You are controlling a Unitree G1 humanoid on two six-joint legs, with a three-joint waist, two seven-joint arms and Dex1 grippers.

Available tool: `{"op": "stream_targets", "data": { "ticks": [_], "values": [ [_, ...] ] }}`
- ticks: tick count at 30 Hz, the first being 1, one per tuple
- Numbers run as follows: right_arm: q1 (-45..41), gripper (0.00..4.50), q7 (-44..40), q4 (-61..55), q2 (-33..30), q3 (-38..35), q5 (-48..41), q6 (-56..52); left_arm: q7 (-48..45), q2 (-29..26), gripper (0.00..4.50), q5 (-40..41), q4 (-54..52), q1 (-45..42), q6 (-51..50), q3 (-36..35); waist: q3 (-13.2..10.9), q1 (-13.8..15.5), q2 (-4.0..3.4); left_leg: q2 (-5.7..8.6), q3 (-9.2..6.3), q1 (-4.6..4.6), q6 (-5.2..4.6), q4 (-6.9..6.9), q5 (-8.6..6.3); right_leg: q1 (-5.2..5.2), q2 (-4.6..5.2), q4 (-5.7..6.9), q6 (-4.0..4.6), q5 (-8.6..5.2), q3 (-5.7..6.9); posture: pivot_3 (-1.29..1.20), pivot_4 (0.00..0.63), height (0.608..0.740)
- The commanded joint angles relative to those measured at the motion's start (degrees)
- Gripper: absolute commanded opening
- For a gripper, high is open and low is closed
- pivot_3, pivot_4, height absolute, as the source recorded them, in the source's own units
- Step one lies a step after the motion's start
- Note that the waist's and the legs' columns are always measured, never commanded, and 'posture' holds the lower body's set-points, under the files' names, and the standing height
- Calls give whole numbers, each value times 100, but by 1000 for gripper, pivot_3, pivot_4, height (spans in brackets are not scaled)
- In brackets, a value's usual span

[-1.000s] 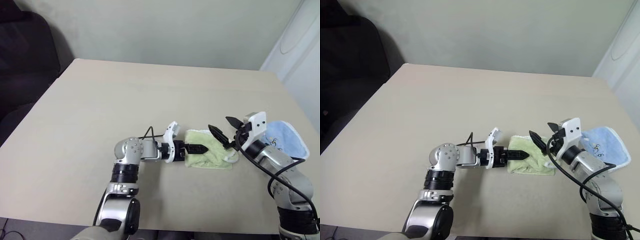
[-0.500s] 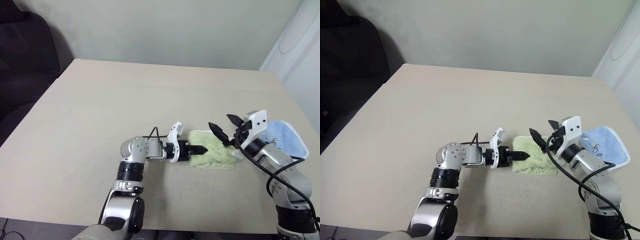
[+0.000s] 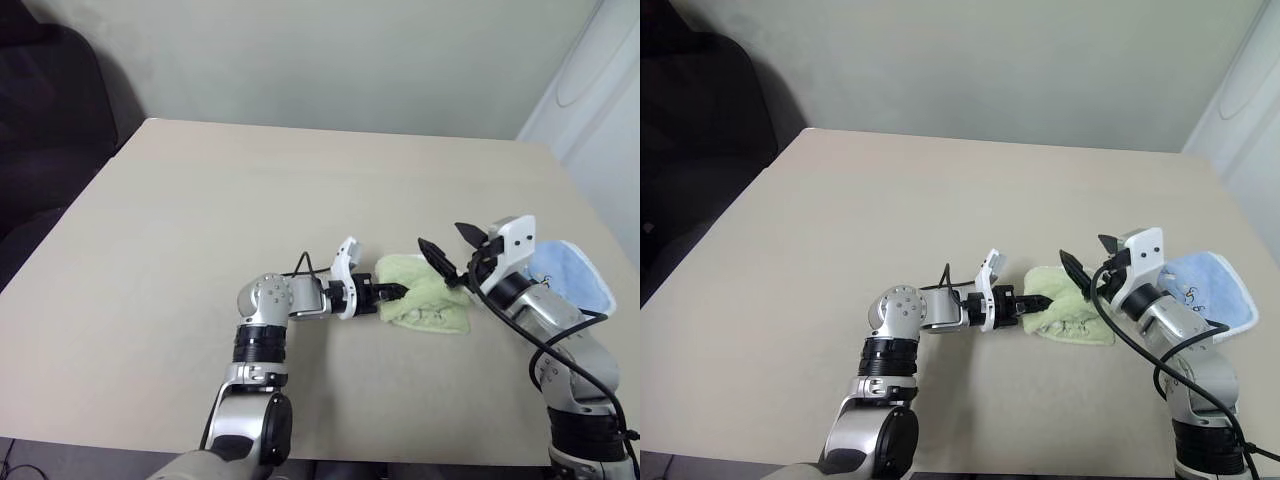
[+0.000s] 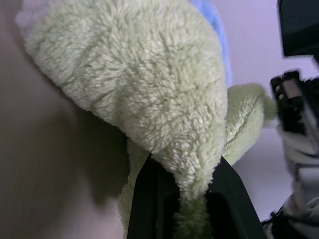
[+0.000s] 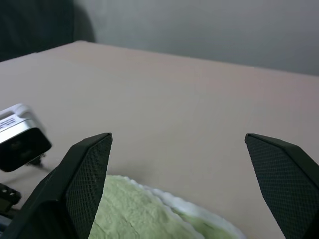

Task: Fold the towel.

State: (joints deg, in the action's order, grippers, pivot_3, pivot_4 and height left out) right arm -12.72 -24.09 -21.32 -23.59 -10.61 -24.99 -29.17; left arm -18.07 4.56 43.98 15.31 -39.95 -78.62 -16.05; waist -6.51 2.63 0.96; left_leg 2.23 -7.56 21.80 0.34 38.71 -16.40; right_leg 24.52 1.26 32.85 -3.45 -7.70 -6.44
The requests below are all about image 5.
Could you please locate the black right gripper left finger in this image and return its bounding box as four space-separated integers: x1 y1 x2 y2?
0 132 113 239

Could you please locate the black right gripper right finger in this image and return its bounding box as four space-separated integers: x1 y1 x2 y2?
244 133 319 239

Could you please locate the green towel with white trim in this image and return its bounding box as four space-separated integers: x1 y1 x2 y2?
88 174 245 239

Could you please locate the black chair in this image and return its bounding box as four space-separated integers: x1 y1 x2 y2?
0 0 96 63

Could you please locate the silver black camera device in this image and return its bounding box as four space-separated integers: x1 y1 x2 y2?
0 103 53 173

